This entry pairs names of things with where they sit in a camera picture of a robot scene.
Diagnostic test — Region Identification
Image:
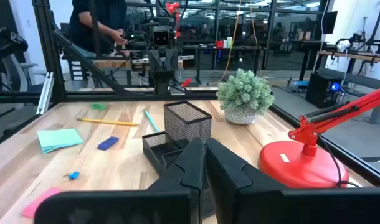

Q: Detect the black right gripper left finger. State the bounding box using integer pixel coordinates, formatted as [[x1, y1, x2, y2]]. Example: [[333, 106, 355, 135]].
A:
[[34, 136, 207, 224]]

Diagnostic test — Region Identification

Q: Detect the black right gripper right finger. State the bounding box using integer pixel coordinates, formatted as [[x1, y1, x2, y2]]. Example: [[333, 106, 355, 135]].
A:
[[205, 137, 380, 224]]

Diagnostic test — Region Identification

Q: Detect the teal pen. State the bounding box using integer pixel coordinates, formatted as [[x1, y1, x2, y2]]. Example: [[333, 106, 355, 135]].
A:
[[143, 108, 161, 133]]

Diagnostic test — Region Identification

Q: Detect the blue eraser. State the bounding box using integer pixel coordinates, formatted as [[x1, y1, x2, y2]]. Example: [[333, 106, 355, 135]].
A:
[[97, 136, 120, 152]]

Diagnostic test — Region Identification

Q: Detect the yellow pencil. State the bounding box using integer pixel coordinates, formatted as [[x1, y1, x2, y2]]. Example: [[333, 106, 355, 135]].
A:
[[75, 117, 140, 128]]

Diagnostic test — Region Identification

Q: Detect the pink eraser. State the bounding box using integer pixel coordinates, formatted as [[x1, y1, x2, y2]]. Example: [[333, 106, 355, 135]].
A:
[[21, 186, 63, 219]]

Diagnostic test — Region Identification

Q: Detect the black mesh desk organizer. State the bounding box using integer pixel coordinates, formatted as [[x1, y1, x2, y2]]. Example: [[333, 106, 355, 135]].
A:
[[142, 101, 216, 218]]

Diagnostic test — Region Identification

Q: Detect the red desk lamp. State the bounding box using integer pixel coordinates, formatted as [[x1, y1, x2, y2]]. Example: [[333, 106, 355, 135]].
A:
[[257, 83, 380, 189]]

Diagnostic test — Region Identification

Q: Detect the small blue binder clip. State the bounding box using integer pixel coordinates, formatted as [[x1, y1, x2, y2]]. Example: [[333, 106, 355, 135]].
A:
[[63, 170, 81, 181]]

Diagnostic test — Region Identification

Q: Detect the artificial green plant white pot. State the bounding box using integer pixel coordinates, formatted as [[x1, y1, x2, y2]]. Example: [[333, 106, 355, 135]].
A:
[[216, 68, 275, 126]]

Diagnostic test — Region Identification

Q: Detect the person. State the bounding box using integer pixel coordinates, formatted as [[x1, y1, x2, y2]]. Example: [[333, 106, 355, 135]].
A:
[[68, 0, 129, 56]]

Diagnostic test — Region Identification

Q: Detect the teal sticky note pad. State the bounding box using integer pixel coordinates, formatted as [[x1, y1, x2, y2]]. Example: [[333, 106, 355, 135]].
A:
[[37, 128, 84, 155]]

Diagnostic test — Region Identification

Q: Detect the black computer with blue light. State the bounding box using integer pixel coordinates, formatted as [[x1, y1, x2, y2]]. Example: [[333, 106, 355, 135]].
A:
[[305, 73, 343, 109]]

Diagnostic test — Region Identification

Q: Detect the black monitor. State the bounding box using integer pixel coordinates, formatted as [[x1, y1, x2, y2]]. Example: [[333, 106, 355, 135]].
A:
[[322, 11, 338, 34]]

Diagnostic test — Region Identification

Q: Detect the wooden workbench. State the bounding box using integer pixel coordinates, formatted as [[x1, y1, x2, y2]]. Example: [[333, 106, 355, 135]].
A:
[[317, 49, 380, 66]]

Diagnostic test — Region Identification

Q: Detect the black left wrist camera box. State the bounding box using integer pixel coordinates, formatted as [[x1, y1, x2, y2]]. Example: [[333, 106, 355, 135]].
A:
[[151, 25, 172, 48]]

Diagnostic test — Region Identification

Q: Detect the black lamp power cable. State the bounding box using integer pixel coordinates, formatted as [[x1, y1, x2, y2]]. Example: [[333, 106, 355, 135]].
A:
[[317, 135, 364, 189]]

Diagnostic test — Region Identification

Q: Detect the black aluminium frame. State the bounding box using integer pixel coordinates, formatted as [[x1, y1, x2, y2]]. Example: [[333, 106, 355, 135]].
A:
[[0, 0, 380, 187]]

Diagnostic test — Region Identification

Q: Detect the silver aluminium bracket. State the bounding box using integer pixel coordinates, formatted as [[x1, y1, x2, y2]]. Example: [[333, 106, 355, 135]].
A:
[[36, 72, 55, 116]]

